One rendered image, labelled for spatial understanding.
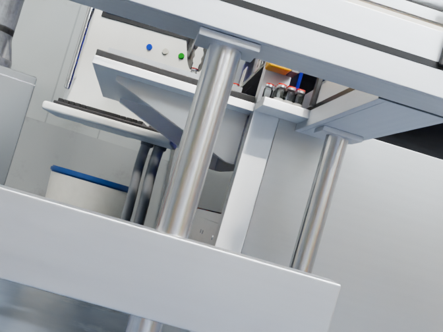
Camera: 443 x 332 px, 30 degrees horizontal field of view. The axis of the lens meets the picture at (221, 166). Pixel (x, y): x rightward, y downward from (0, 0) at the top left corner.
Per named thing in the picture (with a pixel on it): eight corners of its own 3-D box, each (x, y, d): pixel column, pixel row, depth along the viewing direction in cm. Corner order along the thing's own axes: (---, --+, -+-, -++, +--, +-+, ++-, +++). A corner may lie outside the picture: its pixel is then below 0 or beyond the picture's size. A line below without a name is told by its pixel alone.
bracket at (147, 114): (213, 170, 259) (225, 130, 260) (214, 169, 256) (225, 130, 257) (108, 139, 256) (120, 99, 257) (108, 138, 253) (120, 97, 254)
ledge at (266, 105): (309, 127, 198) (312, 119, 198) (322, 122, 185) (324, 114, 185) (254, 110, 197) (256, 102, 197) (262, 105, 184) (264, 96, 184)
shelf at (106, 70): (245, 139, 269) (246, 134, 269) (284, 120, 200) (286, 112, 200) (102, 96, 265) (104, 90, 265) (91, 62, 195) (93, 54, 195)
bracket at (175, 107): (232, 165, 209) (246, 115, 210) (233, 164, 206) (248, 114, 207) (102, 126, 206) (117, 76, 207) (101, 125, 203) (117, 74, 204)
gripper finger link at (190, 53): (181, 62, 239) (193, 33, 239) (180, 66, 245) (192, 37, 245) (192, 66, 239) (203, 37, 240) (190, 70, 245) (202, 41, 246)
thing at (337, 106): (288, 129, 198) (306, 66, 199) (349, 147, 200) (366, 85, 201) (369, 95, 130) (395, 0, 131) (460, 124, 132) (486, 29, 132)
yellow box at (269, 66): (293, 78, 197) (300, 49, 197) (298, 74, 190) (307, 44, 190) (262, 68, 196) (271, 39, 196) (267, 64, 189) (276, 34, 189)
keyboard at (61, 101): (171, 139, 289) (173, 133, 289) (167, 136, 275) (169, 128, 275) (61, 109, 290) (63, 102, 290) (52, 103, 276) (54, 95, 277)
